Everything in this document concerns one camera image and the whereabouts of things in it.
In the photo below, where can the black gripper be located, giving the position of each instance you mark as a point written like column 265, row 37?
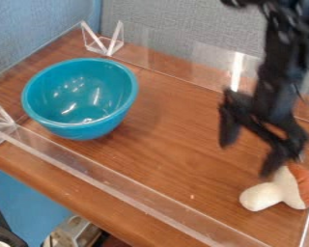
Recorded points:
column 280, row 131

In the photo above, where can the white and brown plush mushroom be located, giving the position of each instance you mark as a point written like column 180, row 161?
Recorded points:
column 288, row 188

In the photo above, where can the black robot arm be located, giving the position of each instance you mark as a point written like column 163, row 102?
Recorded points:
column 264, row 112

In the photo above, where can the blue ceramic bowl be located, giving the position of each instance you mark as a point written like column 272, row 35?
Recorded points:
column 80, row 97

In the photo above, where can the clear acrylic back barrier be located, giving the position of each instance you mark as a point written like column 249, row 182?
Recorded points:
column 208, row 66

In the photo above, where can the clear acrylic barrier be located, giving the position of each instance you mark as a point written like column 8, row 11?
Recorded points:
column 208, row 66
column 78, row 182

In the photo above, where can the grey metal equipment below table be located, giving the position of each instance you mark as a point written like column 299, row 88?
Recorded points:
column 74, row 232

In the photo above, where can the clear acrylic front barrier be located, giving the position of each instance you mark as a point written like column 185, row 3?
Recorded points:
column 78, row 182

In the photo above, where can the black and white chair part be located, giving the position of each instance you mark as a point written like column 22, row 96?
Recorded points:
column 10, row 240

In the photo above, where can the clear acrylic corner bracket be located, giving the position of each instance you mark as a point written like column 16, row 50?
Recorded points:
column 100, row 44

